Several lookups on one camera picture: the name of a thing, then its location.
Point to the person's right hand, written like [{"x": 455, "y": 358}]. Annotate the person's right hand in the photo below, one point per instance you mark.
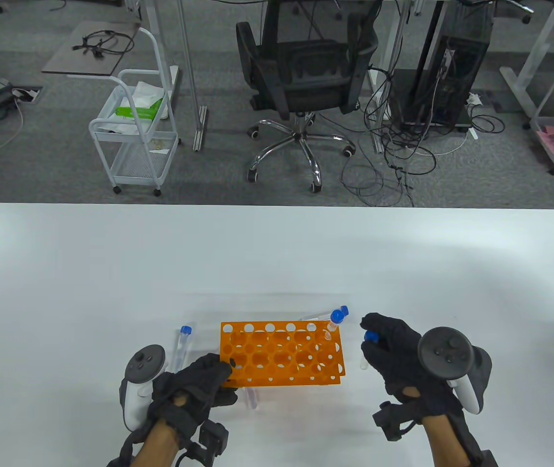
[{"x": 398, "y": 355}]

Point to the person's left hand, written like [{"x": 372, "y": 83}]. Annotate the person's left hand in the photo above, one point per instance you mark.
[{"x": 194, "y": 384}]

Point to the clear test tube blue cap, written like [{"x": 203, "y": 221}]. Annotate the clear test tube blue cap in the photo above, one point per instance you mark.
[
  {"x": 370, "y": 336},
  {"x": 336, "y": 316},
  {"x": 345, "y": 308},
  {"x": 251, "y": 400},
  {"x": 186, "y": 331}
]

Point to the orange test tube rack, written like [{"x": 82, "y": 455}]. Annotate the orange test tube rack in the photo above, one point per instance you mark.
[{"x": 239, "y": 326}]

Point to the person's right forearm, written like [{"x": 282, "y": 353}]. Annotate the person's right forearm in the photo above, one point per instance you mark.
[{"x": 444, "y": 442}]

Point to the white and grey VR controller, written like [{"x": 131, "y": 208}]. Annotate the white and grey VR controller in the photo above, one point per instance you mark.
[
  {"x": 444, "y": 352},
  {"x": 145, "y": 362}
]

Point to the black battery pack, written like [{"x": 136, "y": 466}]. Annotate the black battery pack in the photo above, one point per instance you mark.
[{"x": 488, "y": 459}]

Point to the white desk leg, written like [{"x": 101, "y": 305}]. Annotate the white desk leg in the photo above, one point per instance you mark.
[
  {"x": 200, "y": 129},
  {"x": 398, "y": 24}
]

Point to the white power strip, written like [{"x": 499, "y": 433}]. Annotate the white power strip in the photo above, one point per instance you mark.
[{"x": 473, "y": 98}]

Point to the green packet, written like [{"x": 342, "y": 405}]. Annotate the green packet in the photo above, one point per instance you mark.
[{"x": 135, "y": 113}]

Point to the black computer tower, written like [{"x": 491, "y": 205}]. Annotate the black computer tower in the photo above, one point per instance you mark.
[{"x": 456, "y": 73}]

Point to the white plastic bag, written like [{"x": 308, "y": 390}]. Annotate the white plastic bag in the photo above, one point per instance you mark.
[{"x": 148, "y": 92}]

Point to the black office chair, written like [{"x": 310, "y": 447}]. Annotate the black office chair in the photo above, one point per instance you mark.
[{"x": 306, "y": 73}]

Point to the floor socket box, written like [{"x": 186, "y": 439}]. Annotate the floor socket box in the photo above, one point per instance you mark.
[{"x": 26, "y": 93}]

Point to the grey board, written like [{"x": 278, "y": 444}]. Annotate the grey board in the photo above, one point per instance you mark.
[{"x": 62, "y": 63}]

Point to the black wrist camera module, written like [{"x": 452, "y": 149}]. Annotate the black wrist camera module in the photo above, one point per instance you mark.
[
  {"x": 393, "y": 423},
  {"x": 211, "y": 438}
]

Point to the white desk frame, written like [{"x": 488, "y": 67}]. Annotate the white desk frame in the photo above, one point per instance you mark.
[{"x": 520, "y": 90}]

